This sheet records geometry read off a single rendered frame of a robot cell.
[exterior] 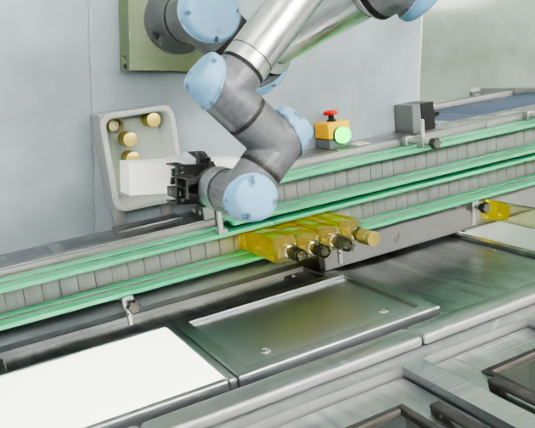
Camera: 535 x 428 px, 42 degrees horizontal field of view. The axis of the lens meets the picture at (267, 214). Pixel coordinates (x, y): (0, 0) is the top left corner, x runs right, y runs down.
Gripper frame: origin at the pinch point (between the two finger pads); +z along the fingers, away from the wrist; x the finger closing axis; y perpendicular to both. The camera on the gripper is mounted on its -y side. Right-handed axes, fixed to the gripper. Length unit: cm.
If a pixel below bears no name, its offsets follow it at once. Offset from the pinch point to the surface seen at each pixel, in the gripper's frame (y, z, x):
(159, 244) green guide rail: -0.6, 18.1, 17.4
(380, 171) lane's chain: -64, 21, 4
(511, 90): -180, 85, -19
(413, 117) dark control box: -78, 26, -10
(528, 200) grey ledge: -121, 21, 16
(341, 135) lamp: -53, 24, -6
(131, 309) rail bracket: 9.2, 8.1, 28.5
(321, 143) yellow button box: -51, 31, -3
